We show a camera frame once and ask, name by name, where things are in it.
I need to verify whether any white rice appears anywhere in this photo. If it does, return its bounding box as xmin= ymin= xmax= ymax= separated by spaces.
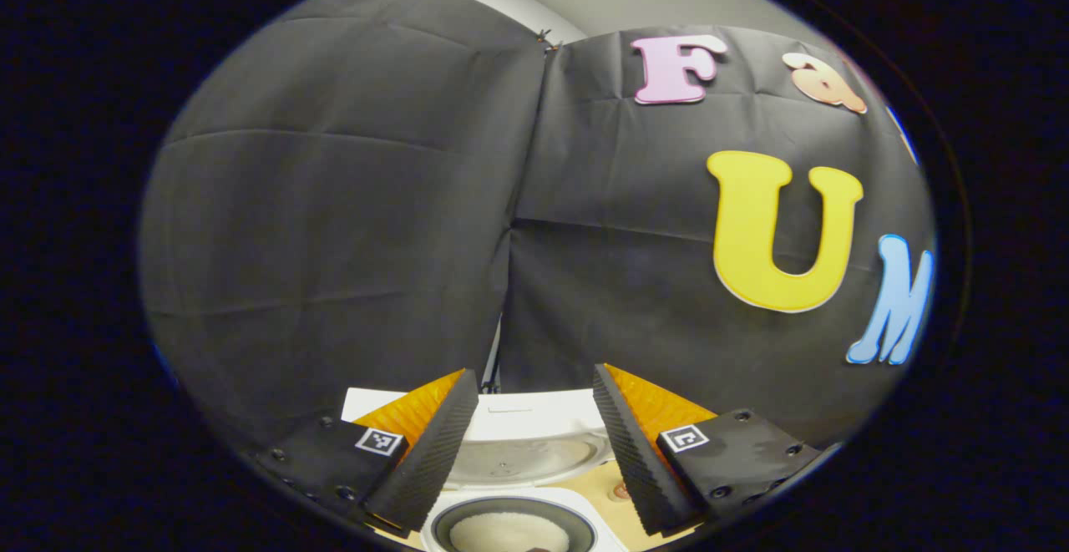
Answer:
xmin=451 ymin=512 xmax=570 ymax=552

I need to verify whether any white rice cooker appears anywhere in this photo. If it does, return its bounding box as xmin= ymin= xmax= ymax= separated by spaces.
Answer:
xmin=341 ymin=387 xmax=629 ymax=552

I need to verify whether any black backdrop cloth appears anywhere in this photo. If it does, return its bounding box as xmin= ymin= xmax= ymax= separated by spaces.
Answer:
xmin=138 ymin=0 xmax=936 ymax=453

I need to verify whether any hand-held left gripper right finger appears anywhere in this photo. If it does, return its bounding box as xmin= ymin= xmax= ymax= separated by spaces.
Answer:
xmin=593 ymin=362 xmax=823 ymax=536

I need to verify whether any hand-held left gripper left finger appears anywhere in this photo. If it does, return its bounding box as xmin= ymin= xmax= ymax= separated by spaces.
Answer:
xmin=251 ymin=368 xmax=481 ymax=536

